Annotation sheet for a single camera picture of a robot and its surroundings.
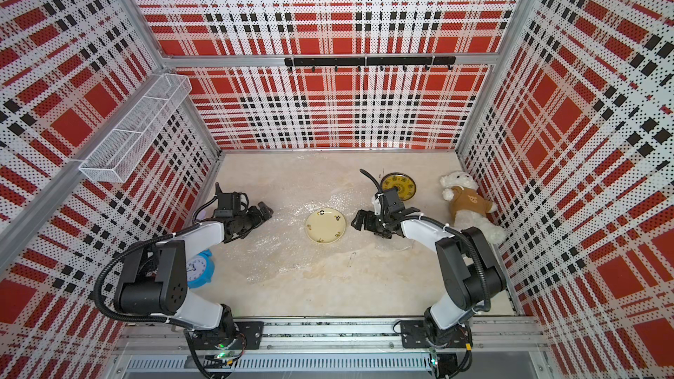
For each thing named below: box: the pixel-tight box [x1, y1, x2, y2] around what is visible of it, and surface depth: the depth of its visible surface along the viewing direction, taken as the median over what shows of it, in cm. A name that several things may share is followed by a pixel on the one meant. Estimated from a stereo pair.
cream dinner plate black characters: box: [304, 207, 347, 244], surface depth 98 cm
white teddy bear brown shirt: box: [439, 170, 507, 245], surface depth 96 cm
